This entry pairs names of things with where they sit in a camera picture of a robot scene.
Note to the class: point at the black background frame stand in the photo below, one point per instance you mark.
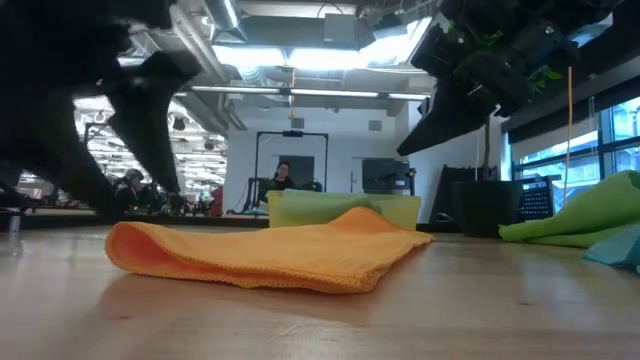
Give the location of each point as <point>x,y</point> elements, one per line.
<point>92,130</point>
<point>292,133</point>

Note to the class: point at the dark framed window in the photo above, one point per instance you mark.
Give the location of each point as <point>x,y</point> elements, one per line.
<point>580,170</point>

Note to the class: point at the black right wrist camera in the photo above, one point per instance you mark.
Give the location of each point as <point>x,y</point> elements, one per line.
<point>435,47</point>

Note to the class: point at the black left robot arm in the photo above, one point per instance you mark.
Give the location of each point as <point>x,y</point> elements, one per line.
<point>50,20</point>

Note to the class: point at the black background robot arm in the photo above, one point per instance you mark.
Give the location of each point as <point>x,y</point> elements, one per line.
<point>248,195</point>

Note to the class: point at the person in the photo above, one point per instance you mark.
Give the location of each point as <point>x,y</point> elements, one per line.
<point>131,187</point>
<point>283,180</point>

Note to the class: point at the black background machine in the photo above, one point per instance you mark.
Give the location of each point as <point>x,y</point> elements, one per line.
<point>385,175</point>

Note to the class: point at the black leaning panel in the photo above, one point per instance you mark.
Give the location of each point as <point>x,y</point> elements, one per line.
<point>442,195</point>

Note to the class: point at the orange microfiber towel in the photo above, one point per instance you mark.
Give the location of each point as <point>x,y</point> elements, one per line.
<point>280,255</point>

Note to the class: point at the green microfiber towel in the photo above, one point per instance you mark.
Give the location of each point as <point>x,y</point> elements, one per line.
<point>590,215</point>

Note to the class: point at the silver ventilation duct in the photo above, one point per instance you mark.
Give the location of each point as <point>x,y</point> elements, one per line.
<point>225,20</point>

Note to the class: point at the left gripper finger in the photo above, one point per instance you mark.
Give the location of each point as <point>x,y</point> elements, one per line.
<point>55,150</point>
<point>150,110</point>

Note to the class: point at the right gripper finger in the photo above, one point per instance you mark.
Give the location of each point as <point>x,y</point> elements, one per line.
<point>445,125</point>

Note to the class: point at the black perforated crate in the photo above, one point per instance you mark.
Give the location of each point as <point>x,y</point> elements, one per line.
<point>537,202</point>

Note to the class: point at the yellow translucent plastic bin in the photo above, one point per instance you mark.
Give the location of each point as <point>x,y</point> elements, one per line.
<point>400,210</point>

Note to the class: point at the long ceiling light strip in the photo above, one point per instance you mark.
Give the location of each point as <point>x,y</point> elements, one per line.
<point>325,93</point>

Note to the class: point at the black plant pot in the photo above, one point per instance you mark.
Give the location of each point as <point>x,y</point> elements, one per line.
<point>485,207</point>

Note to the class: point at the small background potted plant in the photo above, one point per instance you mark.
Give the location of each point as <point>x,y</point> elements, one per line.
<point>266,185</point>

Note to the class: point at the small grey cylinder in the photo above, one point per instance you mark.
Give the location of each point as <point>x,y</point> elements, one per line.
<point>15,223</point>

